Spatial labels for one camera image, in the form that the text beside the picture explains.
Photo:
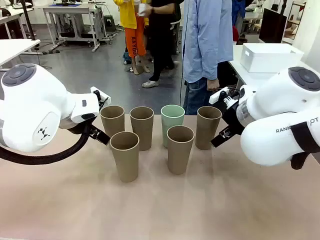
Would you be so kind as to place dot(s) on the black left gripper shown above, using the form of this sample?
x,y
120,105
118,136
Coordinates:
x,y
80,128

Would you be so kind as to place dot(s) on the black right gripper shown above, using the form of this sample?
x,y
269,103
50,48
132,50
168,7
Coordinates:
x,y
230,115

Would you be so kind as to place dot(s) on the brown paper cup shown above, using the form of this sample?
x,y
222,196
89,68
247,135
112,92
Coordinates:
x,y
125,160
180,152
112,122
142,130
207,130

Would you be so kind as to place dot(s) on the pale green cup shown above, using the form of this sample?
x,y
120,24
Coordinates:
x,y
170,125

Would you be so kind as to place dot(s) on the white plastic basket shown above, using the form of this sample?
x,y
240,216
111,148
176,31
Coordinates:
x,y
270,58

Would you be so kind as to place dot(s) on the small white cup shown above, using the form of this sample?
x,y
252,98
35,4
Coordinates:
x,y
142,10

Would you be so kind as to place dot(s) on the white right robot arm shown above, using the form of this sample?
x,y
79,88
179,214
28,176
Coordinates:
x,y
270,140

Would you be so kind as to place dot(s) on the person's left forearm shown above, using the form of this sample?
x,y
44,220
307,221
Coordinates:
x,y
220,60

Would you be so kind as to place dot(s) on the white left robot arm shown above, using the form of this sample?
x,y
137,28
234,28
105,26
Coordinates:
x,y
30,107

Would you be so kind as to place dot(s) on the person's left hand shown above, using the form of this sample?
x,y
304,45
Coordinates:
x,y
213,85

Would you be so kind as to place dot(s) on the bystander's hand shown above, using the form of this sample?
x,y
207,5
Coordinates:
x,y
149,10

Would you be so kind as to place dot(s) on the black chair with clothes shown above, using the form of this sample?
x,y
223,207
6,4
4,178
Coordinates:
x,y
225,72

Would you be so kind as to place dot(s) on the white table with rounded corner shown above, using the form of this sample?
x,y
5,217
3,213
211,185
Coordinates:
x,y
250,77

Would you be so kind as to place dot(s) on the person in light blue shirt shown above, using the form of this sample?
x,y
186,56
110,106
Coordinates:
x,y
205,37

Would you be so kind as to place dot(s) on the person in black clothes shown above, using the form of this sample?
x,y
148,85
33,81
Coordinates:
x,y
162,37

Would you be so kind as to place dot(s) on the white side table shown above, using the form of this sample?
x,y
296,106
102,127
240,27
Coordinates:
x,y
15,48

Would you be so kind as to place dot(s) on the black monitor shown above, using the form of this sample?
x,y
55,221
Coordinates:
x,y
272,26

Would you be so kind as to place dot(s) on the person in yellow and orange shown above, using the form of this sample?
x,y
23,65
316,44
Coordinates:
x,y
128,15

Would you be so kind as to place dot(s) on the dark blue garment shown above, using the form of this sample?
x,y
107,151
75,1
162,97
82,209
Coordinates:
x,y
237,10

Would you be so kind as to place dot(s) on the brown cardboard box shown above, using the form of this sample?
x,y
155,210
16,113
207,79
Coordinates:
x,y
291,28

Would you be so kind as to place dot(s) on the black stand pole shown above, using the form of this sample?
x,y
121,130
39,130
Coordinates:
x,y
28,20

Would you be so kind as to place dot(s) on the white background desk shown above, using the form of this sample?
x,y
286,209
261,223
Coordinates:
x,y
10,17

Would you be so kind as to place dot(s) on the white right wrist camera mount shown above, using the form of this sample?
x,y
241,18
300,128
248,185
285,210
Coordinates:
x,y
217,96

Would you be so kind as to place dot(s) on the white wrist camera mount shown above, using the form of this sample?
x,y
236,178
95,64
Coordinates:
x,y
101,93
217,96

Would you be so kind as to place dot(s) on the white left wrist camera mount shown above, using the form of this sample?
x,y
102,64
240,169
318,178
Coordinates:
x,y
101,93

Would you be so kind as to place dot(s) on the grey frame workbench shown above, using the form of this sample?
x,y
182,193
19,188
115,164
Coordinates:
x,y
72,10

